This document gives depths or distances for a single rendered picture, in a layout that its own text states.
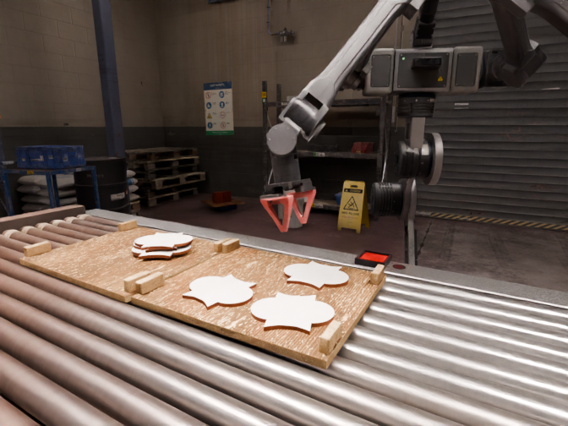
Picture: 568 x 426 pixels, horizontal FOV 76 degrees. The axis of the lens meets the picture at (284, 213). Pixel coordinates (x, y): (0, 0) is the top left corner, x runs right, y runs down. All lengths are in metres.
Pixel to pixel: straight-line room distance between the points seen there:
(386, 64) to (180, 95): 6.08
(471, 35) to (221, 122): 3.99
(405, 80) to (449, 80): 0.15
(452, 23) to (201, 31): 3.98
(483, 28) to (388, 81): 4.11
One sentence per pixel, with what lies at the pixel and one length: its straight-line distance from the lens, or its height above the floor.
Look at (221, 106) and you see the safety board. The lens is 6.70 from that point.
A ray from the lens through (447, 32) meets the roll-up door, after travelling 5.50.
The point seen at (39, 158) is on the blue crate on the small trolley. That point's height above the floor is 0.96.
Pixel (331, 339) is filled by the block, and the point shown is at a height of 0.96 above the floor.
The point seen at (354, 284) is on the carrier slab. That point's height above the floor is 0.94.
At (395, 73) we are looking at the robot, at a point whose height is 1.44.
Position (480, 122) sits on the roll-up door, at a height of 1.31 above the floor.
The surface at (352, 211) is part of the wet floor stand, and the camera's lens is 4.44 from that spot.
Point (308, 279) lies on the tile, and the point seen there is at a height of 0.94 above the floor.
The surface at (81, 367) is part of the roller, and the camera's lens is 0.64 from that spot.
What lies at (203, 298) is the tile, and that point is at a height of 0.94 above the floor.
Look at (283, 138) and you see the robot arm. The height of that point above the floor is 1.24.
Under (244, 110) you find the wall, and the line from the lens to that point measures 6.42.
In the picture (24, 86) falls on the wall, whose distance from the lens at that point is 6.12.
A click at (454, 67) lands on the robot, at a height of 1.46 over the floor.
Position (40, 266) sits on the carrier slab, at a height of 0.93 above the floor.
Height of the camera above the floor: 1.26
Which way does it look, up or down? 13 degrees down
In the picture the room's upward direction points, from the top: straight up
